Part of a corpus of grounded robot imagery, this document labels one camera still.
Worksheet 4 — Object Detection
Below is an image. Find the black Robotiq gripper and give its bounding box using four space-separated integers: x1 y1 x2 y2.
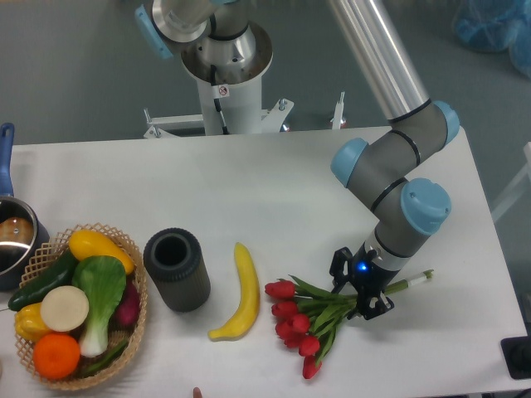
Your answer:
329 241 402 320

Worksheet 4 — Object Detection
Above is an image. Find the red tulip bouquet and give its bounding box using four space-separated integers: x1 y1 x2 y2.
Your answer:
264 269 435 380

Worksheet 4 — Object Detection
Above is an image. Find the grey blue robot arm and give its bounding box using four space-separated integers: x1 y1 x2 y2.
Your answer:
134 1 460 319

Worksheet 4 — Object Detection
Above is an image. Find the yellow plastic banana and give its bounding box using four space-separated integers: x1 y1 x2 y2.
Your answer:
207 242 261 342

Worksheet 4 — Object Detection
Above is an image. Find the black device at edge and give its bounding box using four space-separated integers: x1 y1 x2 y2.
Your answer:
500 336 530 380

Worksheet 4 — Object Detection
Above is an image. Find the dark grey ribbed vase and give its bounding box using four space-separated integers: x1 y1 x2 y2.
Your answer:
143 227 211 313

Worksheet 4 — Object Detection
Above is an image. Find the purple sweet potato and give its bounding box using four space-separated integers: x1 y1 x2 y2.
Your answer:
114 279 140 328

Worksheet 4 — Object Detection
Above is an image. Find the green bok choy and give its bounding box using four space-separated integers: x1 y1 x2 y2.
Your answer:
72 255 126 357

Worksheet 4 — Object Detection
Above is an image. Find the green chili pepper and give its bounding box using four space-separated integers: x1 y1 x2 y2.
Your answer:
77 339 129 378

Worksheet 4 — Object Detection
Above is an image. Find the yellow squash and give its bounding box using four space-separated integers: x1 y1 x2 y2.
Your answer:
68 230 135 275

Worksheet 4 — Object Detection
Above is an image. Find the white round radish slice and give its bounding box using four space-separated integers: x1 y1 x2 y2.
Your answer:
40 285 89 332

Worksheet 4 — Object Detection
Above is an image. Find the blue plastic bag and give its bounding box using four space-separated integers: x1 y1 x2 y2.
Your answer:
452 1 530 77

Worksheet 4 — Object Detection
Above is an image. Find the dark green cucumber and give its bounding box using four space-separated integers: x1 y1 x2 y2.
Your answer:
7 250 79 312

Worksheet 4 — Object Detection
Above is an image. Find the orange fruit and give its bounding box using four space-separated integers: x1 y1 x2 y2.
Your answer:
32 333 80 380

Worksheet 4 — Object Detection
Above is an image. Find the woven wicker basket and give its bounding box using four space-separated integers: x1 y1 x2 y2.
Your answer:
15 223 148 391

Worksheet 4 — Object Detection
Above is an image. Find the yellow bell pepper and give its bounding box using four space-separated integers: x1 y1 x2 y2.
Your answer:
15 303 52 342

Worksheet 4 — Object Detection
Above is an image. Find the white frame at right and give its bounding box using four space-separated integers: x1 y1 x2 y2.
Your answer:
491 142 530 223

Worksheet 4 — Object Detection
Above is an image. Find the black cable on pedestal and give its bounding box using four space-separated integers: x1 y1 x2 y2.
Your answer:
208 64 231 136

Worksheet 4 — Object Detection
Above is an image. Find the blue handled saucepan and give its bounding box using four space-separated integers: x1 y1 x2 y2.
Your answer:
1 123 50 292

